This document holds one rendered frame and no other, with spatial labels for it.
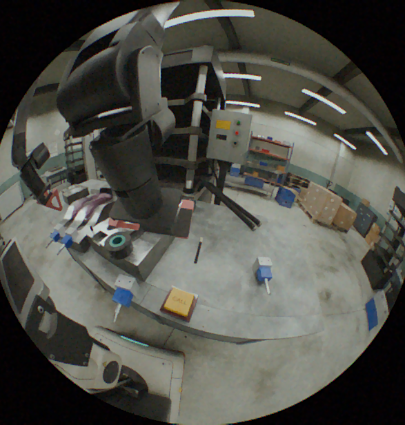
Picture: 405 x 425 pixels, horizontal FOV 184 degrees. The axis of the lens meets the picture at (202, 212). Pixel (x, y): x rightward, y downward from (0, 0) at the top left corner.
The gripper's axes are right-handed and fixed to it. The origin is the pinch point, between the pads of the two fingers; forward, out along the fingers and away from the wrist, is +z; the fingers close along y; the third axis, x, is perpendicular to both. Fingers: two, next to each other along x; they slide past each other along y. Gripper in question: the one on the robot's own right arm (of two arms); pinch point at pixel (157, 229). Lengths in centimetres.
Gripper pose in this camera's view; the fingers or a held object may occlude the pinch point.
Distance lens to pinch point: 26.3
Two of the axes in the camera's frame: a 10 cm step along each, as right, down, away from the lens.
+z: -0.8, 5.4, 8.4
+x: -1.0, 8.3, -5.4
